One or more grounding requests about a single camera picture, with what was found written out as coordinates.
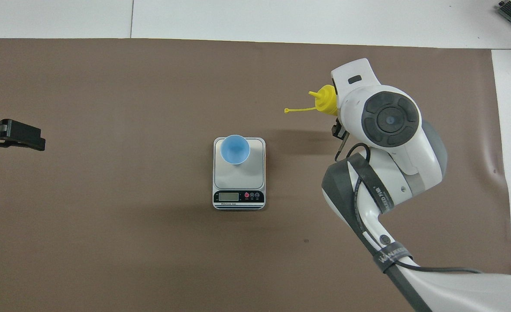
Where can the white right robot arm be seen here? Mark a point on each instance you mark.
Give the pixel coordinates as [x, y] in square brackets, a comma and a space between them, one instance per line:
[389, 121]

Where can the silver digital kitchen scale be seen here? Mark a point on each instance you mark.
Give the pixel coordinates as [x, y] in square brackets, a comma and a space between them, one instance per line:
[238, 186]

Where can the brown table mat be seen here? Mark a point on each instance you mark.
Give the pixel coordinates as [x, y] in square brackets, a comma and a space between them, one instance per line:
[108, 216]

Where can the light blue plastic cup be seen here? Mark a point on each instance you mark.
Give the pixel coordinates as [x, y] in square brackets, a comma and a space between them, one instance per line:
[235, 149]

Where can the yellow squeeze bottle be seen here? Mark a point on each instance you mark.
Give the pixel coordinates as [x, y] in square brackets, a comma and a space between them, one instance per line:
[327, 100]

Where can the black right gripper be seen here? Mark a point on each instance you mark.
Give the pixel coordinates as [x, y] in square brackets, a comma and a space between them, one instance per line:
[337, 129]

